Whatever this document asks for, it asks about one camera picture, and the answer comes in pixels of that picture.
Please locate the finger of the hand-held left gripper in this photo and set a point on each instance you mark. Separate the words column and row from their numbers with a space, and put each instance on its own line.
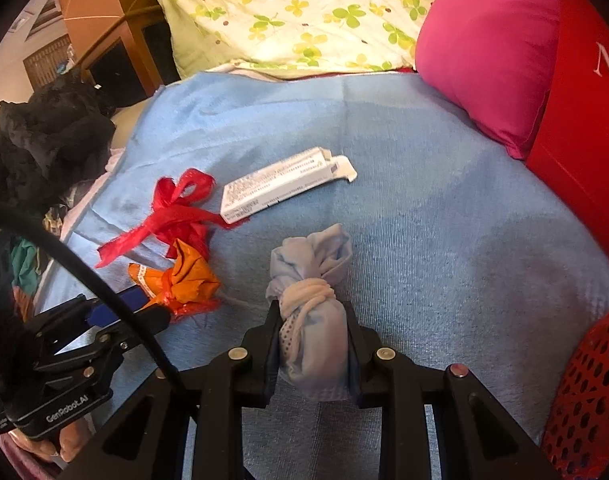
column 109, row 307
column 144, row 325

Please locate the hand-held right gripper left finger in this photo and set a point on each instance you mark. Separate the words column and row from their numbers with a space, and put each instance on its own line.
column 267, row 350

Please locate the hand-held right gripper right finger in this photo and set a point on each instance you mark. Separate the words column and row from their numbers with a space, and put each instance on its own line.
column 357, row 355

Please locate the blue face mask bundle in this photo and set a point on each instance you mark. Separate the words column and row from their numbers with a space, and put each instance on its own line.
column 309, row 320

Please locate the orange cloth bundle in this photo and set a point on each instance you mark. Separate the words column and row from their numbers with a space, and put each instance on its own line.
column 189, row 275

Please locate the red ribbon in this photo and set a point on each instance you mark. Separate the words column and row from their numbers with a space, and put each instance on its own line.
column 179, row 215

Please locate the white cardboard box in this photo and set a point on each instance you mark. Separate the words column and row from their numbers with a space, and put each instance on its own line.
column 274, row 185

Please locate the red plastic basket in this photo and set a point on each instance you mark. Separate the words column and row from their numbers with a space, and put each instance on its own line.
column 589, row 385

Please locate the green cloth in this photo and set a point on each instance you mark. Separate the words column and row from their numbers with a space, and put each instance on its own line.
column 23, row 265

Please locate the blue cloth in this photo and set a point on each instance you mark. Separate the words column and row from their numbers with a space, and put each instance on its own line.
column 434, row 260

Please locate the beige mattress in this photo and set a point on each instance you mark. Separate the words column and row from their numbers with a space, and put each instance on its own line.
column 127, row 130

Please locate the black crumpled cloth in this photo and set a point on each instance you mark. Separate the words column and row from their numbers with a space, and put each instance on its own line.
column 39, row 135

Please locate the wooden cabinet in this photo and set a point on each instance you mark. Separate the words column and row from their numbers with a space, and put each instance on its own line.
column 117, row 67

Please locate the wooden lattice door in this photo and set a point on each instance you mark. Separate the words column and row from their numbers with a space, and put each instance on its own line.
column 47, row 60

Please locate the white ceiling light fixture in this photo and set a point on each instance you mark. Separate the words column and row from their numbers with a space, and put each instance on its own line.
column 22, row 22

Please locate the wooden pillar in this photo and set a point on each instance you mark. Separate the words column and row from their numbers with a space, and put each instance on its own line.
column 89, row 10

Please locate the pink pillow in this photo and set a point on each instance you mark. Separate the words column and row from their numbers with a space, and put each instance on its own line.
column 484, row 60

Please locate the floral yellow pillow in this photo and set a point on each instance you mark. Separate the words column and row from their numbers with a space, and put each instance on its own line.
column 284, row 20

